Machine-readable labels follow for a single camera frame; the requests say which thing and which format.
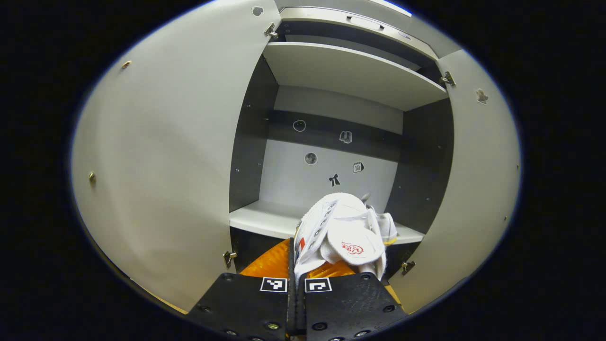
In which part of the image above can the grey shoe cabinet door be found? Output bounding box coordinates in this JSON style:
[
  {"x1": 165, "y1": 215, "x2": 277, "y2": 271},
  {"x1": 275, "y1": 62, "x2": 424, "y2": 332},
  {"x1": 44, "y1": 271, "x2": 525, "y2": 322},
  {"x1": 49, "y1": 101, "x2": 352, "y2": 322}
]
[
  {"x1": 71, "y1": 0, "x2": 283, "y2": 314},
  {"x1": 388, "y1": 49, "x2": 522, "y2": 315}
]

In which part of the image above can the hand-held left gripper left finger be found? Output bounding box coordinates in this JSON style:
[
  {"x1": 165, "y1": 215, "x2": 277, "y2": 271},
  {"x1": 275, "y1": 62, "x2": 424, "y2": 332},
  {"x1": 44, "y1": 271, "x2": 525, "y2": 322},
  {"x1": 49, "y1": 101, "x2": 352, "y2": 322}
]
[{"x1": 187, "y1": 237, "x2": 297, "y2": 341}]

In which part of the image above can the grey cabinet drawer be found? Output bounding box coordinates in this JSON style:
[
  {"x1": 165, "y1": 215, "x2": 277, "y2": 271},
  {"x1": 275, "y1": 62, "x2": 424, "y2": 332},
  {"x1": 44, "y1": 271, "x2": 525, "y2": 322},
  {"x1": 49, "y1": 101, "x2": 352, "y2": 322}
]
[{"x1": 279, "y1": 6, "x2": 438, "y2": 60}]

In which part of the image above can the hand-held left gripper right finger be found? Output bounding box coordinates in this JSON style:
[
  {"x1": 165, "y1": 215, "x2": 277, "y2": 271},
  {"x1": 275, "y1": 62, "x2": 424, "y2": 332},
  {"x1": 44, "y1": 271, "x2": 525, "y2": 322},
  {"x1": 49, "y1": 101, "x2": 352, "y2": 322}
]
[{"x1": 297, "y1": 260, "x2": 409, "y2": 341}]

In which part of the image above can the white shoe yellow sole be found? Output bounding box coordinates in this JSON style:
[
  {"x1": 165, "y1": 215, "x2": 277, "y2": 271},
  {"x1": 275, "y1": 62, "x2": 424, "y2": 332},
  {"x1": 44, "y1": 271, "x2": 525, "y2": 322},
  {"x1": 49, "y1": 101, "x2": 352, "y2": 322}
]
[
  {"x1": 294, "y1": 192, "x2": 386, "y2": 287},
  {"x1": 362, "y1": 193, "x2": 398, "y2": 247}
]

